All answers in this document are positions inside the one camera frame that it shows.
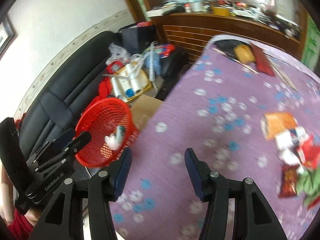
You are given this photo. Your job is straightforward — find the red mesh plastic basket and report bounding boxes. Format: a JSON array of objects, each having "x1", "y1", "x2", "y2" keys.
[{"x1": 74, "y1": 97, "x2": 139, "y2": 168}]

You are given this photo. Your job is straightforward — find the white and black medicine box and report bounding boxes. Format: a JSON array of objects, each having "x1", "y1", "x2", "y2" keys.
[{"x1": 275, "y1": 126, "x2": 310, "y2": 153}]

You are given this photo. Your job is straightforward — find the white measuring tape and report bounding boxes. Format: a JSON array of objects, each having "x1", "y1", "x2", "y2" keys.
[{"x1": 134, "y1": 41, "x2": 158, "y2": 92}]

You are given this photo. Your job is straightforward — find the dark red snack packet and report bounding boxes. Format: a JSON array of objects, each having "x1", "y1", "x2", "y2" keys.
[{"x1": 278, "y1": 164, "x2": 300, "y2": 198}]

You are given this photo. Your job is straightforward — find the teal small tube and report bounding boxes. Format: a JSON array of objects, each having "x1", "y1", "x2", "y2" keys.
[{"x1": 116, "y1": 126, "x2": 126, "y2": 143}]

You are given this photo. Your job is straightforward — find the red tissue pack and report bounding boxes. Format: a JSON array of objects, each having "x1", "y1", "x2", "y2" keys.
[{"x1": 296, "y1": 134, "x2": 320, "y2": 171}]

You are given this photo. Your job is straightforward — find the purple floral tablecloth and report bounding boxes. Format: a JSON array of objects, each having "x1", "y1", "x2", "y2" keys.
[{"x1": 110, "y1": 34, "x2": 320, "y2": 240}]

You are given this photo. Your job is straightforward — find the dark red flat packet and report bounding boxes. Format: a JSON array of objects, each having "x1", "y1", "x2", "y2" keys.
[{"x1": 250, "y1": 43, "x2": 276, "y2": 77}]

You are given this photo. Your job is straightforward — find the white crumpled tissue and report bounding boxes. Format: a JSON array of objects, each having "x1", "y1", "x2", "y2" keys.
[{"x1": 105, "y1": 134, "x2": 121, "y2": 151}]

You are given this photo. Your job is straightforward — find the black leather sofa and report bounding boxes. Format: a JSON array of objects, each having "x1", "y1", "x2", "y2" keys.
[{"x1": 17, "y1": 31, "x2": 190, "y2": 180}]

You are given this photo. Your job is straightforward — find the small orange box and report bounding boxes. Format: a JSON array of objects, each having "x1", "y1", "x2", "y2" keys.
[{"x1": 261, "y1": 112, "x2": 298, "y2": 141}]

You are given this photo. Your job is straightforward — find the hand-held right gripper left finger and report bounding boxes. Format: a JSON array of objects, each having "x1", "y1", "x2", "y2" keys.
[{"x1": 29, "y1": 147, "x2": 132, "y2": 240}]

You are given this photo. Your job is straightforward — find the green cloth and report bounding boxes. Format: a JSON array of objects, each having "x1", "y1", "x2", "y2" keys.
[{"x1": 296, "y1": 169, "x2": 320, "y2": 203}]

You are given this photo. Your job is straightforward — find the person's red clothing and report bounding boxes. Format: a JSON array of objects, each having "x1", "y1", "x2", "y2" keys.
[{"x1": 7, "y1": 209, "x2": 34, "y2": 240}]

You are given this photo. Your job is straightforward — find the dark paper bag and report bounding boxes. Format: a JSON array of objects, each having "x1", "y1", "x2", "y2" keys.
[{"x1": 119, "y1": 23, "x2": 163, "y2": 56}]

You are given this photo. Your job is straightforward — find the yellow round box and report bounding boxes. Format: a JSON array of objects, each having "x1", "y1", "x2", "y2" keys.
[{"x1": 233, "y1": 44, "x2": 256, "y2": 63}]

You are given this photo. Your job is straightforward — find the person's left forearm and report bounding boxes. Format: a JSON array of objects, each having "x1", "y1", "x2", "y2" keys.
[{"x1": 0, "y1": 164, "x2": 38, "y2": 228}]

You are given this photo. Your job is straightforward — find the blue cloth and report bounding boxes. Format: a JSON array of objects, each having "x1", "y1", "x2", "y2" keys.
[{"x1": 145, "y1": 52, "x2": 162, "y2": 76}]

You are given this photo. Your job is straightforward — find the framed wall picture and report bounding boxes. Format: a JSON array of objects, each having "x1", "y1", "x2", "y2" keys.
[{"x1": 0, "y1": 13, "x2": 16, "y2": 56}]

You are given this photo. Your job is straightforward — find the cardboard box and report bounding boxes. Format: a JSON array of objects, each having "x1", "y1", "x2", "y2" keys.
[{"x1": 129, "y1": 94, "x2": 165, "y2": 133}]

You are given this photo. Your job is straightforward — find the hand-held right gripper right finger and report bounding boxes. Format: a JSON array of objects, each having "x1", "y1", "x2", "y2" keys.
[{"x1": 184, "y1": 148, "x2": 288, "y2": 240}]

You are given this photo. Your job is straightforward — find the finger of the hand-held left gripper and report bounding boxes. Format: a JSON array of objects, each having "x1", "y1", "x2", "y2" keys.
[
  {"x1": 32, "y1": 129, "x2": 75, "y2": 164},
  {"x1": 36, "y1": 132, "x2": 92, "y2": 172}
]

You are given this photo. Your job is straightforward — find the silver metal pot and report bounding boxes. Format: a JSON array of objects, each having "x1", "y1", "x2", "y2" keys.
[{"x1": 188, "y1": 0, "x2": 210, "y2": 13}]

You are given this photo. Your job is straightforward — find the clear plastic bag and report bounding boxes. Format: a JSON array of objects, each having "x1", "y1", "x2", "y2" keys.
[{"x1": 106, "y1": 42, "x2": 131, "y2": 66}]

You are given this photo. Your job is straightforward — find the red and blue packet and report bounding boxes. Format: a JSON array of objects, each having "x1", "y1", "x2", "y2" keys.
[{"x1": 153, "y1": 44, "x2": 176, "y2": 60}]

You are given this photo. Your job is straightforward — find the wooden cabinet with mirror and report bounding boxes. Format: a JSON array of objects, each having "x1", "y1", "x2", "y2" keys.
[{"x1": 114, "y1": 0, "x2": 308, "y2": 64}]

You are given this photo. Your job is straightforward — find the pair of wooden chopsticks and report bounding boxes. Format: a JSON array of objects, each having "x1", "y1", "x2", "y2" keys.
[
  {"x1": 212, "y1": 49, "x2": 259, "y2": 75},
  {"x1": 267, "y1": 59, "x2": 298, "y2": 92}
]

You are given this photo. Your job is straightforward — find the red cloth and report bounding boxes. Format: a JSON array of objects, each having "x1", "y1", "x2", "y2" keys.
[{"x1": 98, "y1": 77, "x2": 113, "y2": 98}]

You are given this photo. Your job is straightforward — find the white flat box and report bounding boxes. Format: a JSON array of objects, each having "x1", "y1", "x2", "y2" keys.
[{"x1": 146, "y1": 8, "x2": 166, "y2": 18}]

